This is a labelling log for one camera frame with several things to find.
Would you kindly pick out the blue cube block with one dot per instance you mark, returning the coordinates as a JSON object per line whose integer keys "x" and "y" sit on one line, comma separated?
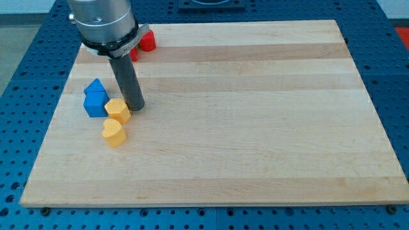
{"x": 94, "y": 104}

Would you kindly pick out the yellow heart block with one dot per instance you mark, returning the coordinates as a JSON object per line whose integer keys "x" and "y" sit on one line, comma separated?
{"x": 113, "y": 133}

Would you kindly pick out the red star block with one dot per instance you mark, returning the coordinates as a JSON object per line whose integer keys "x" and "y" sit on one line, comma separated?
{"x": 134, "y": 54}

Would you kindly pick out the yellow hexagon block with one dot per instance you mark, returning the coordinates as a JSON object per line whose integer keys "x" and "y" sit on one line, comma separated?
{"x": 117, "y": 109}

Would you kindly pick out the red cylinder block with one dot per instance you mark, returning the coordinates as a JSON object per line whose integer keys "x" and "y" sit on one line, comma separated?
{"x": 148, "y": 42}

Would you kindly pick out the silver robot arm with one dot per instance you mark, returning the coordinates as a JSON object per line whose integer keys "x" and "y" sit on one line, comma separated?
{"x": 107, "y": 27}

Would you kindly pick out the wooden board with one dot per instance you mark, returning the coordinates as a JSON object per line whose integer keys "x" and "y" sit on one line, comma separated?
{"x": 236, "y": 114}

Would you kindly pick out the blue triangle block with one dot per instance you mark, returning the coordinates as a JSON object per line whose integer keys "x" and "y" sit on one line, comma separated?
{"x": 94, "y": 86}

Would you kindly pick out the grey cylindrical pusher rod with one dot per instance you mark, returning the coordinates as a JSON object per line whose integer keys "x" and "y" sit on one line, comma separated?
{"x": 126, "y": 78}

